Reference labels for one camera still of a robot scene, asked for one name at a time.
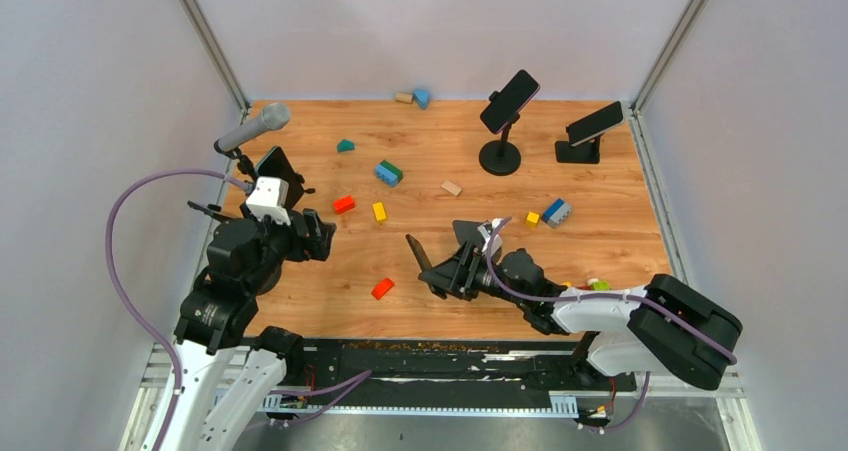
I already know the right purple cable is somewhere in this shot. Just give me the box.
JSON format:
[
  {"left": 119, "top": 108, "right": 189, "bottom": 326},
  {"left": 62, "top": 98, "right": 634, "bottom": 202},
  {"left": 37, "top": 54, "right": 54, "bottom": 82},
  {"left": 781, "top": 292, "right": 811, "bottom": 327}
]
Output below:
[{"left": 484, "top": 217, "right": 738, "bottom": 434}]

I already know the black phone on desk stand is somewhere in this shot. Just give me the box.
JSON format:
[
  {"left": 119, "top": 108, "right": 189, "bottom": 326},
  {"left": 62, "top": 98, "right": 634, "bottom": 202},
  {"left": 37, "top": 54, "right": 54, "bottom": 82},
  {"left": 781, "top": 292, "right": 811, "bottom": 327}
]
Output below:
[{"left": 566, "top": 101, "right": 624, "bottom": 147}]

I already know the black desk phone stand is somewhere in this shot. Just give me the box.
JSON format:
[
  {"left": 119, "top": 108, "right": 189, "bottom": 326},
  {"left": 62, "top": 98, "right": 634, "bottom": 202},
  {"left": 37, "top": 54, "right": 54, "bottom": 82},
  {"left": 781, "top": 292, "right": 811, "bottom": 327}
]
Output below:
[{"left": 554, "top": 137, "right": 601, "bottom": 165}]

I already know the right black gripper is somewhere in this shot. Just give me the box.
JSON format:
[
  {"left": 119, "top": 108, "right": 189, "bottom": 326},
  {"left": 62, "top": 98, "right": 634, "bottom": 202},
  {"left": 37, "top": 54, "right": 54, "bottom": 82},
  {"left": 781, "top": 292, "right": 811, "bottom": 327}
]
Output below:
[{"left": 419, "top": 241, "right": 528, "bottom": 309}]

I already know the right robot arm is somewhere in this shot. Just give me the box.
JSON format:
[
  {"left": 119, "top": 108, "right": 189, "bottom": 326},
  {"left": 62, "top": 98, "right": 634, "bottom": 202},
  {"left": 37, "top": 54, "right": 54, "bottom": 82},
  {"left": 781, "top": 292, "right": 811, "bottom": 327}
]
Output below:
[{"left": 407, "top": 237, "right": 743, "bottom": 391}]

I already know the blue green lego brick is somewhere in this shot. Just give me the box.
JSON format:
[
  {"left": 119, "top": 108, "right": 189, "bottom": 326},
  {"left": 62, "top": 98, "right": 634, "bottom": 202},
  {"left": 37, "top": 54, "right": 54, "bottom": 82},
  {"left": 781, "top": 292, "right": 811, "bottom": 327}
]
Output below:
[{"left": 374, "top": 160, "right": 404, "bottom": 187}]

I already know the blue triangular block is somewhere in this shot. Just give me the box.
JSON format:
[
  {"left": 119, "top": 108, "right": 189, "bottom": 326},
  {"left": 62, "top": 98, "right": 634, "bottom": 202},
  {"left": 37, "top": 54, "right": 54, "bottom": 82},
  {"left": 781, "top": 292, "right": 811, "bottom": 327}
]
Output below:
[{"left": 412, "top": 88, "right": 431, "bottom": 110}]

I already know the orange red block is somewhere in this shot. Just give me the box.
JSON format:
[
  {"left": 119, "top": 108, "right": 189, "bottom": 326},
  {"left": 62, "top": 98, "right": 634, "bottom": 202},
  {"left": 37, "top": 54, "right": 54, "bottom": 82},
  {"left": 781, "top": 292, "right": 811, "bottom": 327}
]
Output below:
[{"left": 371, "top": 278, "right": 395, "bottom": 300}]

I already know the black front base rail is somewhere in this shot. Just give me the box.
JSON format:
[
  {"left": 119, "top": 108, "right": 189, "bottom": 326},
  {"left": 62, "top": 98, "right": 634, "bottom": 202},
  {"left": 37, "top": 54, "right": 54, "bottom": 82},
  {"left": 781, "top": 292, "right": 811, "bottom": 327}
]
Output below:
[{"left": 279, "top": 338, "right": 637, "bottom": 411}]

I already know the yellow wooden block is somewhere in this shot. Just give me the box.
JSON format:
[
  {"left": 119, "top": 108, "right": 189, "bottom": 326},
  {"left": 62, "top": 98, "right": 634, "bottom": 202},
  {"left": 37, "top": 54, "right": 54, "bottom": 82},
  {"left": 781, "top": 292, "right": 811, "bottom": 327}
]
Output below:
[{"left": 372, "top": 202, "right": 388, "bottom": 223}]

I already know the grey microphone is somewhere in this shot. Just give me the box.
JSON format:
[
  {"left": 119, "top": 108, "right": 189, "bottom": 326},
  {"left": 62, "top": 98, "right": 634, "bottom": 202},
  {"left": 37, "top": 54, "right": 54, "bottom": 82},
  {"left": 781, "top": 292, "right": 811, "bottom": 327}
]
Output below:
[{"left": 213, "top": 102, "right": 291, "bottom": 154}]

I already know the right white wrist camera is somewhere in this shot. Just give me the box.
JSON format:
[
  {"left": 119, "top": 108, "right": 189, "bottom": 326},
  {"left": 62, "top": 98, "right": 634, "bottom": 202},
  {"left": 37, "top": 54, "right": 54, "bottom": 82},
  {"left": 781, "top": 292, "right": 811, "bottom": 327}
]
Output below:
[{"left": 477, "top": 218, "right": 503, "bottom": 258}]

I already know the tan wooden cylinder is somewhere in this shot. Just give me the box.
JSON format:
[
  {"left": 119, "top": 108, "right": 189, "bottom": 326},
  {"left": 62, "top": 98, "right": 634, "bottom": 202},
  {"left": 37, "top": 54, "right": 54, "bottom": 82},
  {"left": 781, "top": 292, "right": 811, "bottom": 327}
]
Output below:
[{"left": 394, "top": 92, "right": 414, "bottom": 104}]

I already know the blue grey lego brick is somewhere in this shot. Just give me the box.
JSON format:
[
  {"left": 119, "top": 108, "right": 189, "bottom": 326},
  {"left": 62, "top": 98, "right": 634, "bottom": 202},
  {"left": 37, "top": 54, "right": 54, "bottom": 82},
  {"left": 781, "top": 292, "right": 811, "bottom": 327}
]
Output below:
[{"left": 541, "top": 198, "right": 571, "bottom": 228}]

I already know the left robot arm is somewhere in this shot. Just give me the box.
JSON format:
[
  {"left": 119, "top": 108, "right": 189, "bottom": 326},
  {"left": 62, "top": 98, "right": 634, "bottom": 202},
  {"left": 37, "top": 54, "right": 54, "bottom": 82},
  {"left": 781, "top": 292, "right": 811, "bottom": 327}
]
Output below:
[{"left": 141, "top": 209, "right": 337, "bottom": 450}]

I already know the red wooden block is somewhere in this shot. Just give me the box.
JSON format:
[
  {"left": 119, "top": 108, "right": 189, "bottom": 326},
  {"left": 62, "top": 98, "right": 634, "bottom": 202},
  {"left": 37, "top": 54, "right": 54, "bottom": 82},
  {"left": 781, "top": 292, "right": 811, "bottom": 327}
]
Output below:
[{"left": 332, "top": 195, "right": 356, "bottom": 215}]

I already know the purple-edged phone on pole stand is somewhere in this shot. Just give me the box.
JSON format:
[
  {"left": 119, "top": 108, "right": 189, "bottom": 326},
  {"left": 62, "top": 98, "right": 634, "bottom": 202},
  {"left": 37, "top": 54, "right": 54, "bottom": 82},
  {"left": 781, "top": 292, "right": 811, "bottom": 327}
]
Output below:
[{"left": 480, "top": 69, "right": 540, "bottom": 134}]

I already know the red lego toy car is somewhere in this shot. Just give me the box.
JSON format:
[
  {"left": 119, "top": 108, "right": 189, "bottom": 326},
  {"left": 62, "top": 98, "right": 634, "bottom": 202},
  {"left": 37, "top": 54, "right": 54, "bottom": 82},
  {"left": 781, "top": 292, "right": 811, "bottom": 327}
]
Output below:
[{"left": 560, "top": 278, "right": 612, "bottom": 292}]

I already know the beige wooden block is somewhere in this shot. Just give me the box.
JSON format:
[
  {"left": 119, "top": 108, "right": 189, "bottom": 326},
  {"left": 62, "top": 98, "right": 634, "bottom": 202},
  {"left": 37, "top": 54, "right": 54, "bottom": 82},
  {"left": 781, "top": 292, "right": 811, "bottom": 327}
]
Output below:
[{"left": 441, "top": 180, "right": 463, "bottom": 197}]

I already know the small yellow cube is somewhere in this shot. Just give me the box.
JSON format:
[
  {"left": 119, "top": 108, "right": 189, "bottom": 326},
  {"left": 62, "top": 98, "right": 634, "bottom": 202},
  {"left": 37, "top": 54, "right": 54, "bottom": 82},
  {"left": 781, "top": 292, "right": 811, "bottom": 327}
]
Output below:
[{"left": 524, "top": 212, "right": 540, "bottom": 228}]

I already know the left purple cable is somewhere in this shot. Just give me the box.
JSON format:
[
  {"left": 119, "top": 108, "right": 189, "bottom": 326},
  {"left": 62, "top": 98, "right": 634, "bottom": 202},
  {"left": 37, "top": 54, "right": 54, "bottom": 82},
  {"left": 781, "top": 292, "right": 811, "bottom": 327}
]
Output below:
[{"left": 105, "top": 168, "right": 254, "bottom": 451}]

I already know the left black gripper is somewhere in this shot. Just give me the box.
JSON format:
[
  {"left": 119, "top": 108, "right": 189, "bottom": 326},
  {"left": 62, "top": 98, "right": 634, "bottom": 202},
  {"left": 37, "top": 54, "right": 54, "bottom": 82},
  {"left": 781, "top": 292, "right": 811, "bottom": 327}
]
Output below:
[{"left": 242, "top": 199, "right": 337, "bottom": 292}]

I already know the purple cable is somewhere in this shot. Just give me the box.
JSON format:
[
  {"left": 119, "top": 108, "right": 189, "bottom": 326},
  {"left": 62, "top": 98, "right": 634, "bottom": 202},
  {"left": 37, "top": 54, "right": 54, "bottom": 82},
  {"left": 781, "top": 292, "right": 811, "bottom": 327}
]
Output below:
[
  {"left": 105, "top": 168, "right": 254, "bottom": 451},
  {"left": 484, "top": 217, "right": 738, "bottom": 434}
]

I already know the black phone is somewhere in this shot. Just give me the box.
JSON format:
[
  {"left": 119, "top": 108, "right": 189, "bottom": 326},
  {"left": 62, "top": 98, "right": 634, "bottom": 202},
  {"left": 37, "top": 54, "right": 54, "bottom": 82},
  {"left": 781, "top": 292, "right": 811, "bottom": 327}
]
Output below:
[
  {"left": 566, "top": 101, "right": 624, "bottom": 147},
  {"left": 405, "top": 234, "right": 433, "bottom": 286},
  {"left": 256, "top": 146, "right": 306, "bottom": 209}
]

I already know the teal triangular block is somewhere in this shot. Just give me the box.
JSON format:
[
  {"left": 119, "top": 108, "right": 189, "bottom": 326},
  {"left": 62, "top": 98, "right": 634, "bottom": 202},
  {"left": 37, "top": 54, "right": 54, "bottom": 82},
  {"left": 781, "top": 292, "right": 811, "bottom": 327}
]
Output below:
[{"left": 336, "top": 139, "right": 356, "bottom": 153}]

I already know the black round pole stand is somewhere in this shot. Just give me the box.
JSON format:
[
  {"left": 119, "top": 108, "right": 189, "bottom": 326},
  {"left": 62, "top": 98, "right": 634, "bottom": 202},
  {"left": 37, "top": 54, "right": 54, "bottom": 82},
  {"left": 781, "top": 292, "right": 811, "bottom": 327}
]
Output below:
[{"left": 478, "top": 113, "right": 521, "bottom": 176}]

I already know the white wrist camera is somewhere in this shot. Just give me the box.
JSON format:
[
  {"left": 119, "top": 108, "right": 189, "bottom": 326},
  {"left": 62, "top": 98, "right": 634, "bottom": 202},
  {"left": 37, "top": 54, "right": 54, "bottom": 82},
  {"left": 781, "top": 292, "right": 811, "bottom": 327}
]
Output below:
[
  {"left": 245, "top": 177, "right": 291, "bottom": 226},
  {"left": 477, "top": 218, "right": 503, "bottom": 258}
]

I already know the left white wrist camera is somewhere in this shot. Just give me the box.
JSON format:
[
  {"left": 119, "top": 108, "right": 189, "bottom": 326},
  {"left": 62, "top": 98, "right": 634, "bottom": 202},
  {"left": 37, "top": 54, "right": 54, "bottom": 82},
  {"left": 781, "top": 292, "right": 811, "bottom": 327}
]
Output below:
[{"left": 245, "top": 177, "right": 291, "bottom": 226}]

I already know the black microphone tripod stand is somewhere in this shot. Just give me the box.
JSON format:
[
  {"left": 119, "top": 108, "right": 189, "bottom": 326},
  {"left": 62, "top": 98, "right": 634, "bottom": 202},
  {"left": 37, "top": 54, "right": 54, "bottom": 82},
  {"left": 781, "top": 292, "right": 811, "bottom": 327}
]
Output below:
[{"left": 224, "top": 147, "right": 259, "bottom": 183}]

